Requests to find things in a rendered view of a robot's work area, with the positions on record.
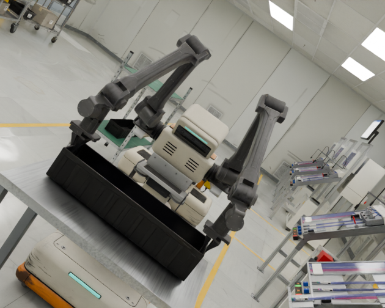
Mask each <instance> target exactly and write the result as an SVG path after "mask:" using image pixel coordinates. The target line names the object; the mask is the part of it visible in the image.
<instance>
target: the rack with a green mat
mask: <svg viewBox="0 0 385 308"><path fill-rule="evenodd" d="M133 54H134V53H133V52H132V51H130V52H129V53H128V55H127V57H126V58H125V60H124V61H123V62H122V64H121V66H120V67H119V69H118V70H117V71H116V73H115V75H114V76H113V77H112V79H111V80H110V82H109V83H111V82H113V81H114V80H116V79H117V78H118V76H119V75H120V73H121V72H122V70H123V71H125V72H126V73H127V74H129V75H131V74H133V73H136V72H137V71H138V70H135V69H132V68H129V67H126V64H127V63H128V61H129V60H130V58H131V57H132V55H133ZM162 85H163V83H162V82H161V81H159V80H158V79H157V80H156V81H154V82H152V83H150V84H149V85H147V86H145V87H144V88H143V89H142V90H141V92H140V94H139V95H138V96H137V98H136V99H135V101H134V102H133V104H132V105H131V107H130V108H129V110H128V111H127V112H126V114H125V115H124V117H123V118H122V119H126V118H127V117H128V115H129V114H130V112H131V111H132V110H133V108H134V107H135V105H136V104H137V102H138V101H139V99H140V98H141V97H142V95H143V94H144V92H145V91H146V89H148V90H149V91H151V92H152V93H153V94H156V93H157V91H158V90H159V89H160V87H161V86H162ZM192 90H193V88H191V87H190V88H189V89H188V91H187V93H185V95H184V97H183V98H182V97H180V96H179V95H177V94H176V93H173V94H172V96H171V97H170V98H169V100H174V101H179V104H178V105H177V106H176V108H175V109H174V110H173V112H172V114H171V115H170V116H169V118H168V119H167V120H166V122H165V123H164V125H165V126H167V124H168V123H169V122H170V120H171V119H172V118H173V116H174V115H175V113H176V112H177V111H178V109H179V107H180V106H181V105H182V104H183V102H184V101H185V100H186V98H187V96H188V95H189V94H190V92H191V91H192ZM108 122H109V120H103V121H102V123H101V124H100V126H99V127H98V128H97V130H96V133H97V134H99V135H100V136H101V137H102V138H103V139H105V140H106V142H105V144H104V145H105V146H106V147H107V146H108V145H109V144H111V145H112V146H113V147H115V148H116V149H117V150H118V151H116V153H115V155H114V156H113V157H112V159H111V160H110V163H112V164H113V163H114V161H115V160H116V159H117V157H118V156H119V155H120V153H121V152H124V151H127V150H129V149H132V148H135V147H137V146H143V147H144V148H146V149H147V150H150V148H151V147H152V145H153V144H154V142H155V140H152V141H151V142H149V141H148V140H147V139H146V138H142V139H140V138H138V137H132V136H133V131H134V130H135V129H136V128H137V126H136V125H135V126H134V127H133V129H132V130H131V132H130V133H129V135H128V136H127V137H126V138H121V139H117V138H116V137H114V136H113V135H112V134H111V133H110V132H108V131H107V130H106V129H105V127H106V125H107V124H108Z"/></svg>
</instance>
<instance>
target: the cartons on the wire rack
mask: <svg viewBox="0 0 385 308"><path fill-rule="evenodd" d="M31 10H32V11H33V12H34V13H36V14H37V15H36V16H35V17H33V20H35V21H36V22H38V23H39V24H40V25H42V26H45V27H48V28H51V29H52V28H53V26H54V24H55V22H56V21H57V19H58V16H56V15H55V14H54V13H53V12H51V11H50V10H48V9H47V8H46V7H44V6H41V5H39V4H36V3H35V4H34V5H33V7H32V9H31Z"/></svg>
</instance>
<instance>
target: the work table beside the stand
mask: <svg viewBox="0 0 385 308"><path fill-rule="evenodd" d="M56 158H57V157H54V158H49V159H45V160H43V161H38V162H36V163H31V164H27V165H24V166H20V167H16V168H13V169H9V170H5V171H2V172H0V203H1V202H2V200H3V199H4V198H5V196H6V194H7V193H8V191H9V192H10V193H12V194H13V195H14V196H15V197H17V198H18V199H19V200H21V201H22V202H23V203H24V204H26V205H27V206H28V208H27V209H26V211H25V212H24V214H23V215H22V217H21V218H20V220H19V221H18V223H17V224H16V226H15V227H14V229H13V230H12V232H11V233H10V235H9V236H8V238H7V239H6V241H5V242H4V244H3V245H2V246H1V248H0V270H1V268H2V267H3V265H4V264H5V262H6V261H7V259H8V258H9V257H10V255H11V253H12V252H13V250H14V249H15V248H16V246H17V244H18V243H19V242H20V240H21V239H22V237H23V236H24V234H25V233H26V231H27V230H28V228H29V227H30V225H31V224H32V223H33V221H34V219H35V218H36V217H37V215H39V216H41V217H42V218H43V219H44V220H46V221H47V222H49V223H50V224H51V225H52V226H53V227H55V228H56V229H57V230H58V231H60V232H61V233H63V234H64V235H65V236H66V237H67V238H69V239H70V240H72V242H74V243H75V244H77V245H78V246H79V247H80V248H81V249H83V250H84V251H86V252H87V253H88V254H89V255H91V256H92V257H93V258H94V259H95V260H97V261H98V262H100V263H101V264H102V265H103V266H105V267H106V268H107V269H108V270H110V271H111V272H112V273H114V274H115V275H116V276H117V277H118V278H120V279H121V280H123V281H124V282H125V283H126V284H127V285H129V286H130V287H131V288H132V289H134V290H135V291H136V292H138V293H139V294H140V295H141V296H143V297H144V298H145V299H146V300H148V301H149V302H150V303H152V304H153V305H154V306H155V307H157V308H194V307H195V304H196V301H197V297H198V294H199V291H200V287H201V285H202V281H203V278H204V275H205V272H206V268H207V265H208V262H207V261H206V260H205V259H204V258H202V259H201V261H200V262H199V263H198V264H197V266H196V267H195V268H194V269H193V271H192V272H191V273H190V275H189V276H188V277H187V278H186V279H185V281H182V280H181V279H180V278H178V277H177V276H176V275H175V274H173V273H172V272H171V271H169V270H168V269H167V268H166V267H164V266H163V265H162V264H160V263H159V262H158V261H156V260H155V259H154V258H153V257H152V256H150V255H149V254H148V253H146V252H145V251H144V250H142V249H141V248H140V247H139V246H138V245H136V244H135V243H133V242H132V241H131V240H130V239H128V238H127V237H126V236H125V235H123V234H122V233H121V232H119V231H118V230H117V229H116V228H114V227H113V226H112V225H110V224H109V223H108V222H107V221H105V220H104V219H103V218H102V217H100V216H99V215H98V214H96V213H95V212H94V211H93V210H91V209H90V208H89V207H88V206H86V205H85V204H83V203H82V202H81V201H80V200H79V199H77V198H76V197H75V196H74V195H72V194H71V193H69V192H68V191H67V190H66V189H65V188H63V187H62V186H61V185H60V184H58V183H57V182H55V181H54V180H53V179H52V178H50V177H49V176H48V175H46V172H47V171H48V169H49V168H50V167H51V165H52V164H53V162H54V160H55V159H56Z"/></svg>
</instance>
